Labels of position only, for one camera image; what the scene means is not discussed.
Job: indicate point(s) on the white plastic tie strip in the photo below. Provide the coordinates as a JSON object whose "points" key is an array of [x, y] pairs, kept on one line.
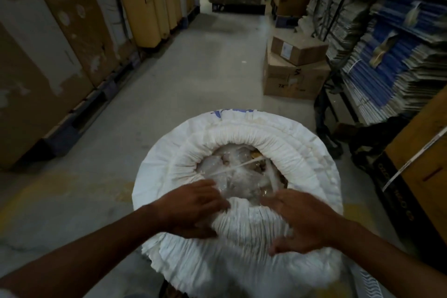
{"points": [[237, 167]]}

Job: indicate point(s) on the person's left thumb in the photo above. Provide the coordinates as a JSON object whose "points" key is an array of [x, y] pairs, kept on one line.
{"points": [[199, 233]]}

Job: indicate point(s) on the tall brown torn carton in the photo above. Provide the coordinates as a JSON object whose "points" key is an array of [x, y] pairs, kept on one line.
{"points": [[31, 70]]}

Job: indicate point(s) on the tall white carton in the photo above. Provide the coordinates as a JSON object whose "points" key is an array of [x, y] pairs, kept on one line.
{"points": [[110, 1]]}

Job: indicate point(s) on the stack of blue flattened cartons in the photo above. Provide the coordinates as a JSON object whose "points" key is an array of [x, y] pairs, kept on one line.
{"points": [[398, 67]]}

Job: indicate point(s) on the person's right hand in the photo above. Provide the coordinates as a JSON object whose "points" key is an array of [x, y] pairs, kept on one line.
{"points": [[310, 224]]}

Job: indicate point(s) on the stack of grey flattened cartons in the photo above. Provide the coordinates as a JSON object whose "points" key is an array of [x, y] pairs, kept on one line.
{"points": [[344, 4]]}

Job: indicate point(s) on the long blue pallet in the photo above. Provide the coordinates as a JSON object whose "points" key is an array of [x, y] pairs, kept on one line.
{"points": [[104, 86]]}

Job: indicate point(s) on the small brown cardboard box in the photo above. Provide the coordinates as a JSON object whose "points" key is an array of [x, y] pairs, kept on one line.
{"points": [[300, 48]]}

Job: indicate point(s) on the clear plastic liner bag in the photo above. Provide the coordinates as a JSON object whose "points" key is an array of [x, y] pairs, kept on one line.
{"points": [[241, 179]]}

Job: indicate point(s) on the tall brown spotted carton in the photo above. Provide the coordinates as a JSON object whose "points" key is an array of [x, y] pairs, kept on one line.
{"points": [[76, 18]]}

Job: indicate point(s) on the black metal trolley frame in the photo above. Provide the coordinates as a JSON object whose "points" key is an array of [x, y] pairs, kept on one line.
{"points": [[330, 123]]}

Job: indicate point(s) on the person's left forearm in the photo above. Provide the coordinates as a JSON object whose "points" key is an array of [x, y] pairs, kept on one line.
{"points": [[87, 256]]}

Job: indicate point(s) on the person's left hand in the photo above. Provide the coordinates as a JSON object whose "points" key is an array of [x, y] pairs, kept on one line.
{"points": [[185, 208]]}

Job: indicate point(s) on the person's right forearm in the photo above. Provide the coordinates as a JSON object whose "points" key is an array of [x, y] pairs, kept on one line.
{"points": [[391, 266]]}

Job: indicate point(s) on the large brown cardboard box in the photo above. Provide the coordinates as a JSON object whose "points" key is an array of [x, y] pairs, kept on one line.
{"points": [[293, 79]]}

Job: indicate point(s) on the person's right thumb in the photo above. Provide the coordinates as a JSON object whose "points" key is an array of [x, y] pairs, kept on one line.
{"points": [[281, 247]]}

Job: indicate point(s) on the white woven sack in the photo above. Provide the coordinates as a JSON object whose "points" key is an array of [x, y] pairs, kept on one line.
{"points": [[244, 256]]}

